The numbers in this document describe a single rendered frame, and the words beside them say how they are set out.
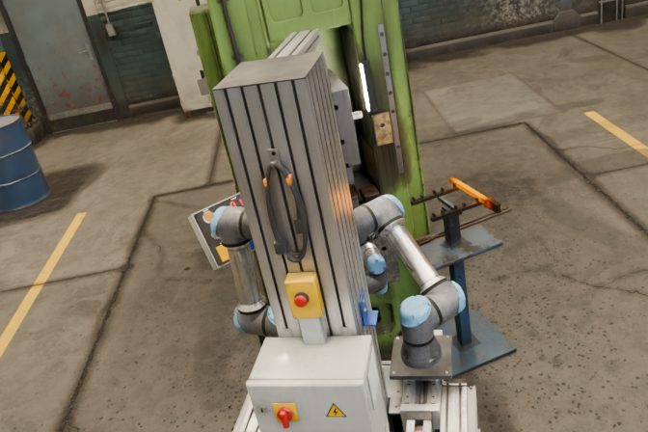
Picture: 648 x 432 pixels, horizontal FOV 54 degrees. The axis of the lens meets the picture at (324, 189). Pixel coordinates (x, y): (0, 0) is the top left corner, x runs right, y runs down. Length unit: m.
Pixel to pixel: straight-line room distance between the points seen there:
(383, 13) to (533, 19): 6.62
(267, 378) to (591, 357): 2.20
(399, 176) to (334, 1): 0.99
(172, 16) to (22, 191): 2.84
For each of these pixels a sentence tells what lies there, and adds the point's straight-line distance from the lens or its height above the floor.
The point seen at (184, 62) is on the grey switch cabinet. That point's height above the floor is 0.75.
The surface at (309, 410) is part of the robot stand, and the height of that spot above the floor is 1.14.
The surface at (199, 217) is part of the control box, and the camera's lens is 2.99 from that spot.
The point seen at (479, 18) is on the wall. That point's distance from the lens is 9.40.
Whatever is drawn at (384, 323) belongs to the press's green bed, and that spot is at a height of 0.17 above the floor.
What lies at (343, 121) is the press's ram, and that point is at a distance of 3.08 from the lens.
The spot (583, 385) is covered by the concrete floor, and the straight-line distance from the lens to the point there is 3.53.
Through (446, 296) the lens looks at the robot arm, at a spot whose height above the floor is 1.03.
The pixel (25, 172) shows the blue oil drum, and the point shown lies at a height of 0.36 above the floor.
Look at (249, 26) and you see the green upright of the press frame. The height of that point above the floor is 1.92.
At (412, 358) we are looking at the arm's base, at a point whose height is 0.86.
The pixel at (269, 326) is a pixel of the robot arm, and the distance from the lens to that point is 2.44.
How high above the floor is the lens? 2.43
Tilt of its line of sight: 25 degrees down
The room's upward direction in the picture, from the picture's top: 12 degrees counter-clockwise
